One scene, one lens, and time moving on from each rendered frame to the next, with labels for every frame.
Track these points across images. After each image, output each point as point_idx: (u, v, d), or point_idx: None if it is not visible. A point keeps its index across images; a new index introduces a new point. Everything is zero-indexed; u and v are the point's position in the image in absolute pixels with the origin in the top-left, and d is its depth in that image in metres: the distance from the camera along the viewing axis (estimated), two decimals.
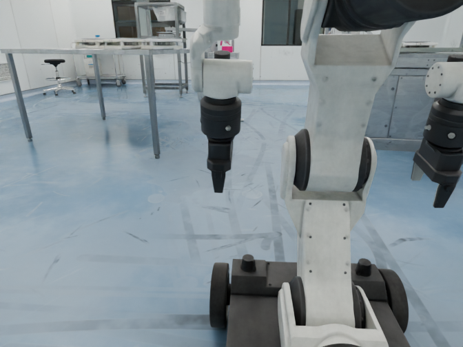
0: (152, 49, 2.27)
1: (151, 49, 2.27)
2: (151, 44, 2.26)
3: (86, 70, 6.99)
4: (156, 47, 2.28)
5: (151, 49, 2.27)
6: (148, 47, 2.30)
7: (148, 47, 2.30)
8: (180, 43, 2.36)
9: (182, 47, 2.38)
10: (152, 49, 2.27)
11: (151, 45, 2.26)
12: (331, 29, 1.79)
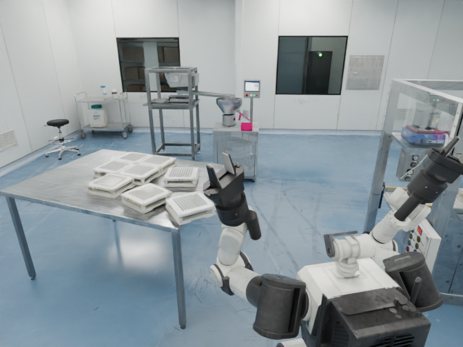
0: (182, 224, 1.89)
1: None
2: (181, 219, 1.88)
3: (91, 122, 6.61)
4: (186, 222, 1.90)
5: (181, 224, 1.89)
6: (176, 219, 1.92)
7: (176, 220, 1.92)
8: (213, 210, 1.98)
9: (215, 213, 2.00)
10: (181, 224, 1.89)
11: (180, 220, 1.88)
12: None
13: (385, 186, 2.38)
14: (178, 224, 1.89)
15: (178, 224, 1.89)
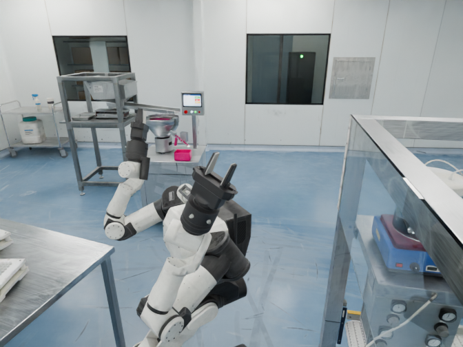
0: None
1: None
2: None
3: (22, 137, 5.49)
4: None
5: None
6: None
7: None
8: None
9: None
10: None
11: None
12: None
13: (347, 310, 1.27)
14: None
15: None
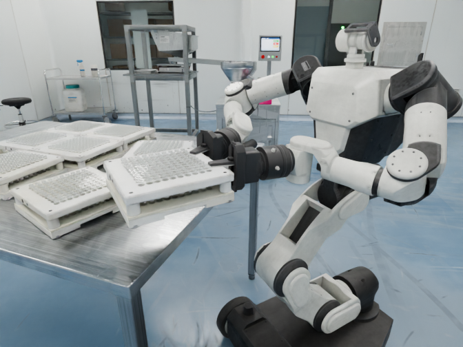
0: (137, 226, 0.64)
1: (132, 228, 0.64)
2: (134, 212, 0.63)
3: (65, 104, 5.40)
4: (149, 219, 0.65)
5: (134, 226, 0.64)
6: (122, 213, 0.67)
7: (123, 215, 0.66)
8: (229, 186, 0.73)
9: (232, 195, 0.75)
10: (135, 226, 0.64)
11: (134, 215, 0.63)
12: None
13: None
14: (127, 226, 0.64)
15: (127, 226, 0.64)
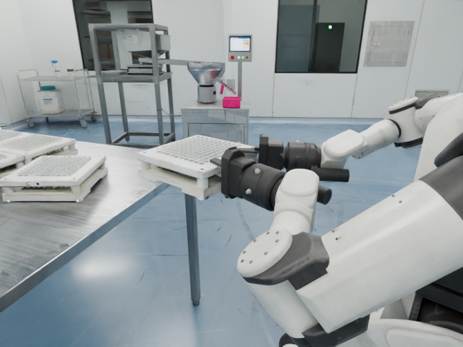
0: (142, 177, 0.88)
1: (140, 177, 0.89)
2: (141, 166, 0.87)
3: (40, 107, 5.21)
4: (148, 177, 0.86)
5: (140, 176, 0.88)
6: None
7: None
8: (200, 184, 0.74)
9: (206, 194, 0.75)
10: (141, 177, 0.88)
11: (141, 168, 0.87)
12: None
13: None
14: None
15: (141, 175, 0.90)
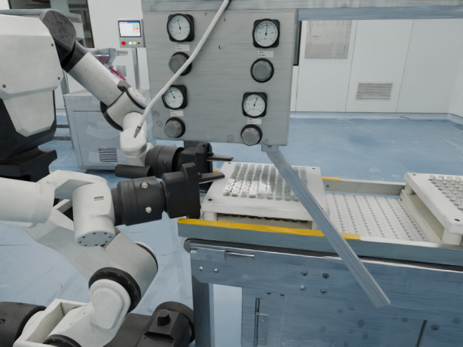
0: None
1: None
2: None
3: None
4: None
5: None
6: None
7: None
8: None
9: None
10: None
11: None
12: None
13: None
14: None
15: None
